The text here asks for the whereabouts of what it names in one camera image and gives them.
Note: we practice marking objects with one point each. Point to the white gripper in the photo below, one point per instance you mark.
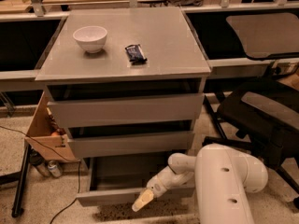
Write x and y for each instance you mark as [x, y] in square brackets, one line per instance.
[156, 185]

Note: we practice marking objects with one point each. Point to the grey bottom drawer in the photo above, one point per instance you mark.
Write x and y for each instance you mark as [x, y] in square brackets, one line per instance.
[119, 179]

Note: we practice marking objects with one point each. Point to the grey drawer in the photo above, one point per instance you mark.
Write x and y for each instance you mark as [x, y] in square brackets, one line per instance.
[119, 179]
[127, 110]
[113, 140]

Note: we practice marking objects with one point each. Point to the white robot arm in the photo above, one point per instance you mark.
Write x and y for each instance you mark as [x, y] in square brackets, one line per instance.
[223, 178]

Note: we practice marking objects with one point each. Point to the grey middle drawer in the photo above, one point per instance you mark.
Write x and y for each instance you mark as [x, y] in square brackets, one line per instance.
[113, 140]

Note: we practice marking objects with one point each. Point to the grey top drawer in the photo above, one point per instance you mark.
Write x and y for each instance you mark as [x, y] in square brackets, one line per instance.
[127, 110]

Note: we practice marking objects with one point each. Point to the grey drawer cabinet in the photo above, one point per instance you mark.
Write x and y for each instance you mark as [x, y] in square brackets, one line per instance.
[175, 64]

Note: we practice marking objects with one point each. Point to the silver can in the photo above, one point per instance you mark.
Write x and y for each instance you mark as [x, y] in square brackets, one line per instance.
[55, 168]

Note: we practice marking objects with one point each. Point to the dark bottle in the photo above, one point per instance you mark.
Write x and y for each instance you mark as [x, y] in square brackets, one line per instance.
[38, 162]

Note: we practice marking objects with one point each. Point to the cardboard box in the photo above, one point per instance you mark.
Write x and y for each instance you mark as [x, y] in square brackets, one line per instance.
[46, 137]

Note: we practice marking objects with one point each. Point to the black stand leg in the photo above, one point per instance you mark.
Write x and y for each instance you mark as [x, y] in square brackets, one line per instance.
[20, 178]

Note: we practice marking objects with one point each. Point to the dark blue snack bar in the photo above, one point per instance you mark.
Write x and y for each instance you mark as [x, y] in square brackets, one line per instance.
[135, 54]

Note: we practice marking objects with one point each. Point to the black office chair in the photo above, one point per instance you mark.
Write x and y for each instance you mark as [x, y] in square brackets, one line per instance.
[264, 111]

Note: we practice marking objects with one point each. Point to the white ceramic bowl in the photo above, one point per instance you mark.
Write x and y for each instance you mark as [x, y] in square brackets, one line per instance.
[91, 38]

